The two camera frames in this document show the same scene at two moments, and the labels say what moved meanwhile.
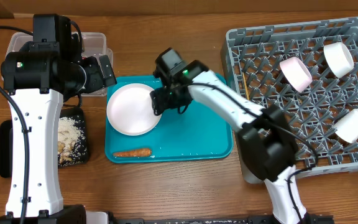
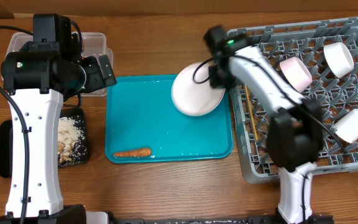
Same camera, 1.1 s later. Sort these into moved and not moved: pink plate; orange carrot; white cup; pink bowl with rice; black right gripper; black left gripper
Moved: pink plate; black right gripper
Not moved: orange carrot; pink bowl with rice; black left gripper; white cup
